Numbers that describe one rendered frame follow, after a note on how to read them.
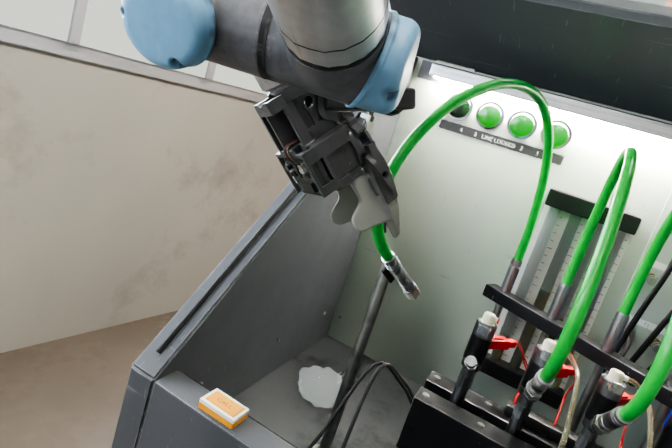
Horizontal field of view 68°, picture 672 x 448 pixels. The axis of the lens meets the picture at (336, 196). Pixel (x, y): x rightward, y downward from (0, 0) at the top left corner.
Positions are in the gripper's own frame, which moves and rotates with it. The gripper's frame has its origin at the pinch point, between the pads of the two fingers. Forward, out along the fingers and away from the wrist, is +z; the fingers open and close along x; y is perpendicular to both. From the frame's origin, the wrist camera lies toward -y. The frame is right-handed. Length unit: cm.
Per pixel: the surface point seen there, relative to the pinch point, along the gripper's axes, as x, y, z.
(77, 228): -176, 40, 5
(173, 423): -8.3, 32.7, 7.2
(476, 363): 1.7, -1.0, 23.8
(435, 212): -27.3, -23.5, 18.9
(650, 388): 23.9, -4.2, 18.0
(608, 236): 19.0, -11.3, 6.5
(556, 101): -9.1, -43.3, 6.6
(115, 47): -158, -10, -47
